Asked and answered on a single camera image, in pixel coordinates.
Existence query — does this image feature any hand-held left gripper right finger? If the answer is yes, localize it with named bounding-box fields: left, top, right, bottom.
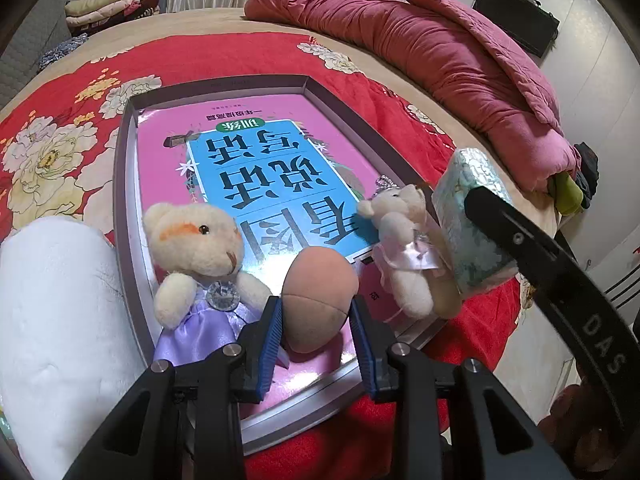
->
left=348, top=296, right=576, bottom=480

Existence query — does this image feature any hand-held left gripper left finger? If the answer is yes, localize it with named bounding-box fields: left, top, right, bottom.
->
left=65, top=296, right=282, bottom=480

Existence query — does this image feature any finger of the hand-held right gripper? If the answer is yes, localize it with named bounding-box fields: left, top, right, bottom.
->
left=464, top=185, right=591, bottom=311

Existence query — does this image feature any green patterned tissue pack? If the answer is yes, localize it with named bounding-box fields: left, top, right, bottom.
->
left=432, top=147, right=519, bottom=295

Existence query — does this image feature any pink makeup sponge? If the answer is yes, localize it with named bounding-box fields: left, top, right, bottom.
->
left=281, top=246, right=360, bottom=356

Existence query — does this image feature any teddy bear with pink dress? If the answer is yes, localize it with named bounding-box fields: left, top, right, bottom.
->
left=356, top=176, right=464, bottom=320

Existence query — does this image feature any teddy bear with purple dress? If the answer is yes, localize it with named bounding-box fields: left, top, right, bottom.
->
left=142, top=202, right=274, bottom=367

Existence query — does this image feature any white toilet paper roll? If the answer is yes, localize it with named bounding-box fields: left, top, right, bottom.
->
left=0, top=216, right=157, bottom=467

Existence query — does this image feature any dark cardboard box tray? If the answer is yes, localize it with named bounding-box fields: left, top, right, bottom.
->
left=112, top=75, right=449, bottom=454

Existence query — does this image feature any person's right hand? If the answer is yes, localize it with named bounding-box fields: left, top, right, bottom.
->
left=550, top=384, right=633, bottom=467

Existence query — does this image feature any green cloth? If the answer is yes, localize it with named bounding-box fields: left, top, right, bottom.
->
left=547, top=172, right=584, bottom=216

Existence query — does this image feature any dark garment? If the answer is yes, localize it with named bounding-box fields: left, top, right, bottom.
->
left=572, top=142, right=600, bottom=211

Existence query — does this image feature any pink quilt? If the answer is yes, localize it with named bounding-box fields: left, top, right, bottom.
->
left=244, top=0, right=579, bottom=194

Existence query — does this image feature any pink and blue book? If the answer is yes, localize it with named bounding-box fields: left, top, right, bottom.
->
left=136, top=92, right=397, bottom=423

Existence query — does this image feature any black television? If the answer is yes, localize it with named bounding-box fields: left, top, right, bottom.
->
left=472, top=0, right=561, bottom=59

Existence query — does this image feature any red floral blanket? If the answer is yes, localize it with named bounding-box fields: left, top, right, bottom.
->
left=0, top=35, right=537, bottom=480

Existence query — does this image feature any blue patterned cloth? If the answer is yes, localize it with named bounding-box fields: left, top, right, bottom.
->
left=37, top=34, right=92, bottom=72

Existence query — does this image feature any beige folded cloth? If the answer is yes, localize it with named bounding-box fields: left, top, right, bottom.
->
left=65, top=0, right=136, bottom=16

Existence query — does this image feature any grey quilted cover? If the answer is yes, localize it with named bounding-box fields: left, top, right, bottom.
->
left=0, top=0, right=71, bottom=111

